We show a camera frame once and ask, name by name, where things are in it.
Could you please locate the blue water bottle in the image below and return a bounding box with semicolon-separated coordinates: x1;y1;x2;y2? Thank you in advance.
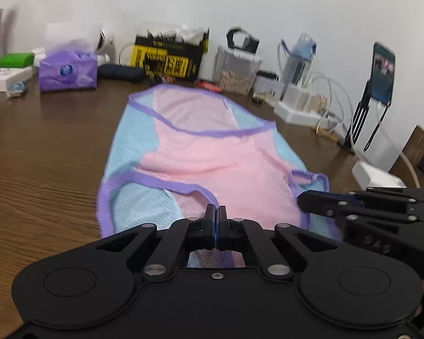
278;33;318;86

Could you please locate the green box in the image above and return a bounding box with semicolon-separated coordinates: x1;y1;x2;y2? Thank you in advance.
0;53;35;68

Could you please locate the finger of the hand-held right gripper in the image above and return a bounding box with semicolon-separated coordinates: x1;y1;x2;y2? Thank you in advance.
346;186;424;206
296;190;419;225

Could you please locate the small blue printed packet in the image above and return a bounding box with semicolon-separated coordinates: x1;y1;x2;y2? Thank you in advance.
6;81;28;99

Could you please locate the red flat packet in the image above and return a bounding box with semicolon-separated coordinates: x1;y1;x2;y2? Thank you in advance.
196;80;222;92

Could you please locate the yellow and black cardboard box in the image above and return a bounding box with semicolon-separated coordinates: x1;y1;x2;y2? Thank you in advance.
130;26;210;79

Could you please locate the smartphone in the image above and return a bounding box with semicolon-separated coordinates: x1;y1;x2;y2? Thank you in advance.
370;42;396;106

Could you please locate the white desk organizer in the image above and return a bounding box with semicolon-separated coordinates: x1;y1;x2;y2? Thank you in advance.
273;84;327;125

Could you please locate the white cable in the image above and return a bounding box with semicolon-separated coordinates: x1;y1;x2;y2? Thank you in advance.
304;71;356;145

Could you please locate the dark blue pouch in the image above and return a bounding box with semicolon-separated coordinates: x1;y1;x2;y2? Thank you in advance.
97;64;146;82

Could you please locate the white flat box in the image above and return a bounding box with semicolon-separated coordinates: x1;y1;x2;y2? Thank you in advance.
0;66;34;93

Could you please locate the pink and blue mesh garment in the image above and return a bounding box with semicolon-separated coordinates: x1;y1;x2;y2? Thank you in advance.
96;84;340;269

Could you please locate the white round camera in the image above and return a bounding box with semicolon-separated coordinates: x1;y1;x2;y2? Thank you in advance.
95;30;114;66

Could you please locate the small clear box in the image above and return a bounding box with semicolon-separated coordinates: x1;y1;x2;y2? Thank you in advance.
252;71;287;104

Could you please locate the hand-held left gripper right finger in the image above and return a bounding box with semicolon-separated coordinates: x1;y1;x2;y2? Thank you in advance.
217;205;336;279

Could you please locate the purple tissue pack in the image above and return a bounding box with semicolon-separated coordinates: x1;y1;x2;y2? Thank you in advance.
39;40;99;93

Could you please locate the white charger block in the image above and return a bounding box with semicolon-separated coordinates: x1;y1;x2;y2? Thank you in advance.
351;160;408;190

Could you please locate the clear plastic snack container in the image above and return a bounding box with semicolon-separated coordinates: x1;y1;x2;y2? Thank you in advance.
217;45;263;96

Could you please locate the black strap device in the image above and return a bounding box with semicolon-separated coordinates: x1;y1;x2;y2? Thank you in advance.
227;27;261;53

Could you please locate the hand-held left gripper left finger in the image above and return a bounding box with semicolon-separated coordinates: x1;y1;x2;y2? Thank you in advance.
95;204;216;278

